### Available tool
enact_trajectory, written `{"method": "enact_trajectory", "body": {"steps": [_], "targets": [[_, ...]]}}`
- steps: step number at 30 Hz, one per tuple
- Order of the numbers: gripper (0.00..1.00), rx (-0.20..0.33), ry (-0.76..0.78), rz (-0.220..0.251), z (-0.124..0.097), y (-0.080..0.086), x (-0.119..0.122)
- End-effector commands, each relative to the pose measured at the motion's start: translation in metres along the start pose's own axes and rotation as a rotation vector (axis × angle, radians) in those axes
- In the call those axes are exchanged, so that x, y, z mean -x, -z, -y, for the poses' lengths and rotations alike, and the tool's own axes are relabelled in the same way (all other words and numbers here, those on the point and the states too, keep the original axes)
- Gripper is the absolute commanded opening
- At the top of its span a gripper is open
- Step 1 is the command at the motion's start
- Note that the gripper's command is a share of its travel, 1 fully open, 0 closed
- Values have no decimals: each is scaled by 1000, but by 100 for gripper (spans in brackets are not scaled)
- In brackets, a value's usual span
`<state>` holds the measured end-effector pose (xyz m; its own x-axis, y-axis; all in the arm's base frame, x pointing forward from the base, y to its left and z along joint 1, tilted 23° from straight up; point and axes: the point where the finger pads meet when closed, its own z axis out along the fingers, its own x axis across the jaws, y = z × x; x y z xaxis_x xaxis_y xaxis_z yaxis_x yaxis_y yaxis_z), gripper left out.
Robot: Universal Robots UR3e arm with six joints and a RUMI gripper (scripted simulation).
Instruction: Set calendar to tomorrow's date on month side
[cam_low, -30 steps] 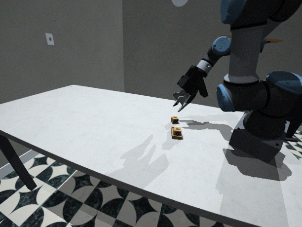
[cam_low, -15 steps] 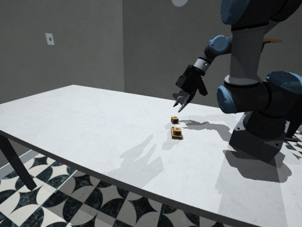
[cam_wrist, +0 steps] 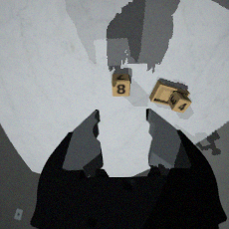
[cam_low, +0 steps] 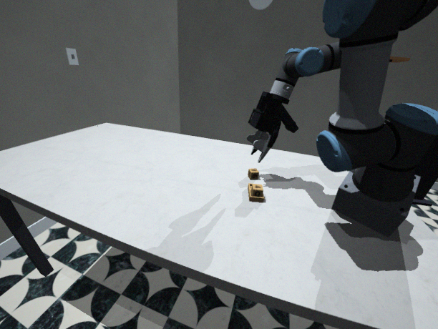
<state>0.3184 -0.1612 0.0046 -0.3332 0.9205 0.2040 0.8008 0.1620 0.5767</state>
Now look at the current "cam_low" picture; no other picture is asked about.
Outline tan wooden tray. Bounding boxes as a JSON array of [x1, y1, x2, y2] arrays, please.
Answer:
[[248, 183, 264, 202]]

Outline tan cube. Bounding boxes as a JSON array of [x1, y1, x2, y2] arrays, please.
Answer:
[[248, 168, 259, 180], [251, 184, 263, 197]]

